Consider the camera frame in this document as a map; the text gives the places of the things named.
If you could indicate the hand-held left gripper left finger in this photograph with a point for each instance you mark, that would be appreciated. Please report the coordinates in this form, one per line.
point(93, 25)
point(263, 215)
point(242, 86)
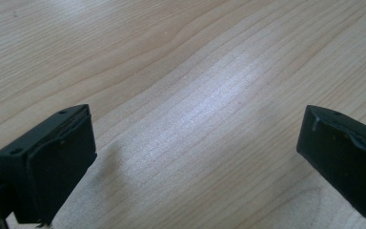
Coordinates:
point(54, 165)

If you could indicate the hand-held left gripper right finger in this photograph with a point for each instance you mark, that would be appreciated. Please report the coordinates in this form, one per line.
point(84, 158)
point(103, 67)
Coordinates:
point(346, 159)

